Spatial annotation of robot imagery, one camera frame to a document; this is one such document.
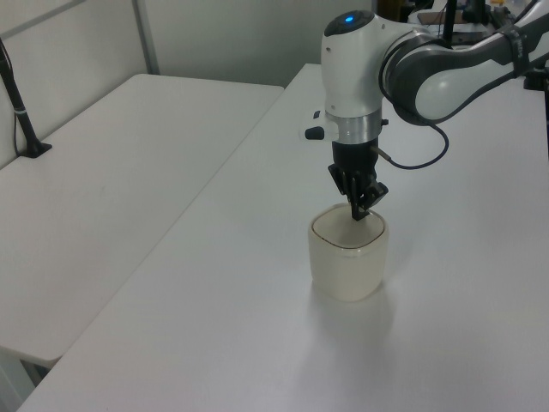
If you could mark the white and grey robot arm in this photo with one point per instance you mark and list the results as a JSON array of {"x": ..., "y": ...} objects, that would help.
[{"x": 351, "y": 64}]

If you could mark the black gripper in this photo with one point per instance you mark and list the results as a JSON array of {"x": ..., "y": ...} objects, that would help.
[{"x": 354, "y": 156}]

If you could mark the grey metal partition post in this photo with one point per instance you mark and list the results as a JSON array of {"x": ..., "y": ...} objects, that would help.
[{"x": 148, "y": 38}]

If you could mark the black camera stand pole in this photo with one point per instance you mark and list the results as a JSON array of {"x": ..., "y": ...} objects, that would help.
[{"x": 21, "y": 116}]

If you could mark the black monitor stand pole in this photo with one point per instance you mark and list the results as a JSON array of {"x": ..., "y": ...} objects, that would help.
[{"x": 450, "y": 21}]

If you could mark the black table clamp mount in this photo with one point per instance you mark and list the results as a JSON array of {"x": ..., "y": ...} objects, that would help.
[{"x": 536, "y": 80}]

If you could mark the cream trash bin lid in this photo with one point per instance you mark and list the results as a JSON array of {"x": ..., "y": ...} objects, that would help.
[{"x": 343, "y": 234}]

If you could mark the cream plastic trash bin body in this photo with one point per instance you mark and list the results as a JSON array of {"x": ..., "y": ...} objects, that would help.
[{"x": 348, "y": 274}]

